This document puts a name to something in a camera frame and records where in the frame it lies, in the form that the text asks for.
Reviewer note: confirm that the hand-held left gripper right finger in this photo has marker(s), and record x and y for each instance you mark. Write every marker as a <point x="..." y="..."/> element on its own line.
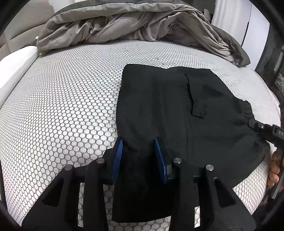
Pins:
<point x="160" y="162"/>

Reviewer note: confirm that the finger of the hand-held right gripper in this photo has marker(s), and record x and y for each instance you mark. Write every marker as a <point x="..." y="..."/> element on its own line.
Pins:
<point x="259" y="127"/>

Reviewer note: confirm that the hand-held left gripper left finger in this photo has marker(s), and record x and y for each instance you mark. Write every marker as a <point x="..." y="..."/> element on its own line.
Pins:
<point x="117" y="160"/>

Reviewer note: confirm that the black pants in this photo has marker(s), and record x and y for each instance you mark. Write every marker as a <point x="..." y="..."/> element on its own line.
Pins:
<point x="177" y="111"/>

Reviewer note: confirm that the person's right hand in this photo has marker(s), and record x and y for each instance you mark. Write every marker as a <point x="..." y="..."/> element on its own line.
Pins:
<point x="274" y="173"/>

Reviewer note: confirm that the white honeycomb mattress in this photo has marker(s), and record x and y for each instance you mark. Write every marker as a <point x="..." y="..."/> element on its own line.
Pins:
<point x="66" y="100"/>

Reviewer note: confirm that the white wardrobe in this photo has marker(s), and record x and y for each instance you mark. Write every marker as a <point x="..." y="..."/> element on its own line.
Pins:
<point x="235" y="26"/>

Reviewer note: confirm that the grey duvet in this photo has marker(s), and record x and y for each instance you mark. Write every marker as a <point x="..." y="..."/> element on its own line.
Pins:
<point x="111" y="24"/>

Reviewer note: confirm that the white pillow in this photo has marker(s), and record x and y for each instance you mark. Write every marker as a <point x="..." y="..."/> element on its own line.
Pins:
<point x="15" y="66"/>

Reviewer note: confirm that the beige padded headboard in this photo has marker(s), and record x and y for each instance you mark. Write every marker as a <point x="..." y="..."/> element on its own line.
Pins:
<point x="22" y="22"/>

